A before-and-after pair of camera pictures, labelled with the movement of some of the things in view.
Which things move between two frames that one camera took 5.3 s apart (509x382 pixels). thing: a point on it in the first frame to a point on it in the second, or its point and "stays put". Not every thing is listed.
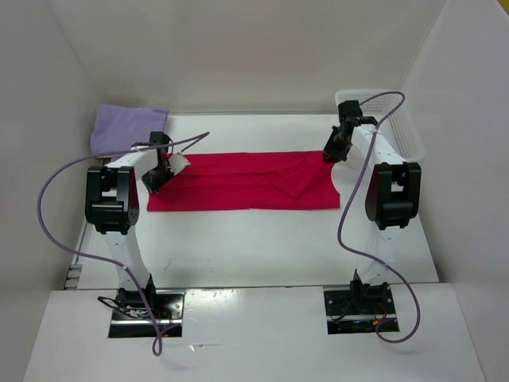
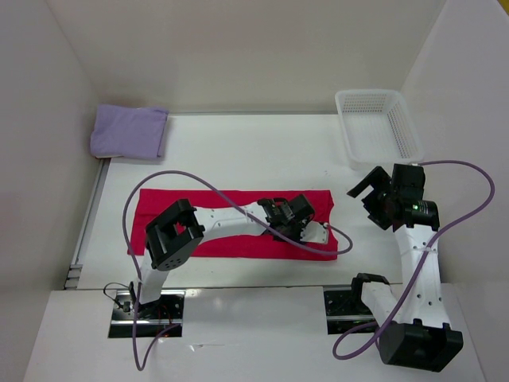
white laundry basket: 390,108 stays put
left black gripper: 153,186 to 297,235
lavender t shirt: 118,128 stays put
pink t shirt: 250,181 to 149,202
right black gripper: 329,151 to 379,180
